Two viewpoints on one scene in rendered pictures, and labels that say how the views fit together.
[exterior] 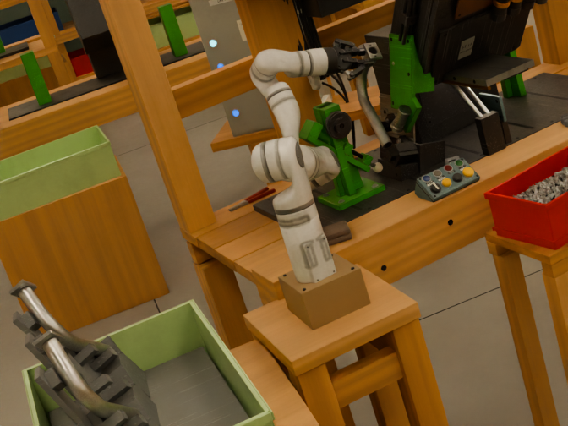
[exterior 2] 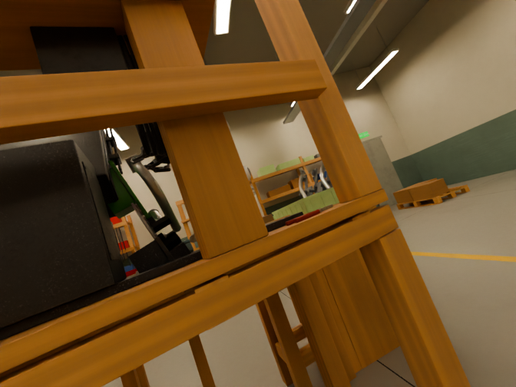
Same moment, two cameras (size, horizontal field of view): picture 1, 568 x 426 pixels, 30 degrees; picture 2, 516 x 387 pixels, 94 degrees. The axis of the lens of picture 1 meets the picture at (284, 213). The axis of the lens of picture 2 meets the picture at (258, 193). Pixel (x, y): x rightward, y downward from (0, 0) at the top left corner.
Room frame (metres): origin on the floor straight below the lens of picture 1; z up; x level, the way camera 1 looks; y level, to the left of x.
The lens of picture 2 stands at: (3.68, -0.09, 0.91)
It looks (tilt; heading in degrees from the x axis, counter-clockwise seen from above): 7 degrees up; 175
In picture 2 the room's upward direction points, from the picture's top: 21 degrees counter-clockwise
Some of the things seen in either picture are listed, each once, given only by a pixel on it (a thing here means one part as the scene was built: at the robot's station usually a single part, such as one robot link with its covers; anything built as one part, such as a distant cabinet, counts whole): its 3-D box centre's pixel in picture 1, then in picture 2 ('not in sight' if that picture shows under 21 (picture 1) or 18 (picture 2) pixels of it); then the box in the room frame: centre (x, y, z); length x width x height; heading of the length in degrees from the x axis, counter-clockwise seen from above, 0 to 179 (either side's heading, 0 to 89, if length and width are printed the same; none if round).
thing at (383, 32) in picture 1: (434, 73); (28, 236); (3.11, -0.56, 1.07); 0.30 x 0.18 x 0.34; 110
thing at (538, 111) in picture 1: (444, 147); (115, 286); (2.94, -0.51, 0.89); 1.10 x 0.42 x 0.02; 110
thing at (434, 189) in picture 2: not in sight; (426, 192); (-1.66, 4.00, 0.22); 1.20 x 0.81 x 0.44; 5
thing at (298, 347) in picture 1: (328, 315); not in sight; (2.23, -0.03, 0.83); 0.32 x 0.32 x 0.04; 16
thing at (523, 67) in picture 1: (468, 68); not in sight; (2.87, -0.62, 1.11); 0.39 x 0.16 x 0.03; 20
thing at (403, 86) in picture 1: (411, 68); (120, 193); (2.86, -0.46, 1.17); 0.13 x 0.12 x 0.20; 110
